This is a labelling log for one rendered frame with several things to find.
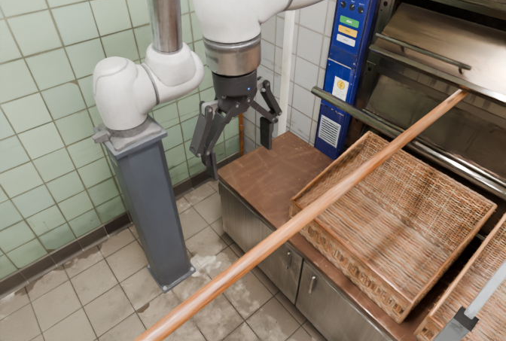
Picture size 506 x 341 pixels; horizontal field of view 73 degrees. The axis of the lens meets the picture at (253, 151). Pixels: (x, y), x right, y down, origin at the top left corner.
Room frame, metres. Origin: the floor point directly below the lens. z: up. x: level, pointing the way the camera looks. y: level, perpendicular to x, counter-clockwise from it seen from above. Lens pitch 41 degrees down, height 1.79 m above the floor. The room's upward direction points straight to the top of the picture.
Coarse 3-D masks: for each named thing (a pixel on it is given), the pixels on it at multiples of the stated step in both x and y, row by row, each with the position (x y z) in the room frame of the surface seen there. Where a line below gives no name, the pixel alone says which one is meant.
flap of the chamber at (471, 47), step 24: (408, 24) 1.20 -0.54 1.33; (432, 24) 1.15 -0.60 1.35; (456, 24) 1.11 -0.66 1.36; (384, 48) 1.17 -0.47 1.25; (432, 48) 1.08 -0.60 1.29; (456, 48) 1.05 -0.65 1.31; (480, 48) 1.01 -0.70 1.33; (504, 48) 0.98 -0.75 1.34; (456, 72) 0.98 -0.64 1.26; (480, 72) 0.95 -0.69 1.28; (504, 72) 0.92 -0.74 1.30; (480, 96) 0.90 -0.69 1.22
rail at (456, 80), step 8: (376, 48) 1.17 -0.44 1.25; (392, 56) 1.11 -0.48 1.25; (400, 56) 1.10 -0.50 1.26; (408, 64) 1.06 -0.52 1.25; (416, 64) 1.05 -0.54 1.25; (424, 64) 1.04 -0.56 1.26; (432, 72) 1.00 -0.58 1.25; (440, 72) 0.99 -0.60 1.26; (448, 80) 0.96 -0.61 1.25; (456, 80) 0.95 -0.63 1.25; (464, 80) 0.94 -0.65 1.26; (472, 88) 0.90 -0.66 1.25; (480, 88) 0.89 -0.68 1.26; (488, 96) 0.87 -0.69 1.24; (496, 96) 0.85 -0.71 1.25; (504, 96) 0.84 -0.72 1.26; (504, 104) 0.84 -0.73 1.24
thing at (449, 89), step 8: (384, 64) 1.24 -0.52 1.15; (392, 64) 1.22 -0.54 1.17; (400, 72) 1.19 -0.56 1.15; (408, 72) 1.16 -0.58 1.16; (416, 72) 1.14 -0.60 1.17; (416, 80) 1.13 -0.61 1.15; (424, 80) 1.11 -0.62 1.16; (432, 80) 1.09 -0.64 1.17; (440, 88) 1.06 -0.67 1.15; (448, 88) 1.05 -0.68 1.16; (456, 88) 1.03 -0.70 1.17; (472, 96) 0.99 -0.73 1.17; (472, 104) 0.98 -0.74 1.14; (480, 104) 0.96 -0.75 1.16; (488, 104) 0.95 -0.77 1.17; (496, 104) 0.93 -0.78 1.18; (496, 112) 0.92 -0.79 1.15; (504, 112) 0.90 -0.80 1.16
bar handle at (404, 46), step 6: (378, 36) 1.17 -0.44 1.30; (384, 36) 1.15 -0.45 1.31; (396, 42) 1.11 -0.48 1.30; (402, 42) 1.10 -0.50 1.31; (402, 48) 1.11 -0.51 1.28; (408, 48) 1.08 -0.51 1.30; (414, 48) 1.06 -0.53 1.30; (420, 48) 1.05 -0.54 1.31; (426, 54) 1.03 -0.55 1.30; (432, 54) 1.02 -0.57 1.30; (438, 54) 1.01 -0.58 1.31; (444, 60) 0.98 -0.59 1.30; (450, 60) 0.97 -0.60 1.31; (456, 66) 0.96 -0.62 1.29; (462, 66) 0.94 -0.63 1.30; (468, 66) 0.93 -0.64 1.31; (462, 72) 0.96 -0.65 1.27
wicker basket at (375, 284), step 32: (352, 160) 1.15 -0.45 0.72; (416, 160) 1.01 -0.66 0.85; (320, 192) 1.02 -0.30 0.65; (352, 192) 1.08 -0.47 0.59; (384, 192) 1.02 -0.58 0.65; (416, 192) 0.95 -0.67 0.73; (448, 192) 0.89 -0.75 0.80; (320, 224) 0.79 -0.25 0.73; (352, 224) 0.90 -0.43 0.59; (384, 224) 0.90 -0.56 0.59; (416, 224) 0.88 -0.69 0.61; (480, 224) 0.72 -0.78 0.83; (352, 256) 0.67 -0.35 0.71; (384, 256) 0.74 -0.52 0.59; (416, 256) 0.74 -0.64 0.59; (448, 256) 0.62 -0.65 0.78; (384, 288) 0.56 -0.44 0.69; (416, 288) 0.61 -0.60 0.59
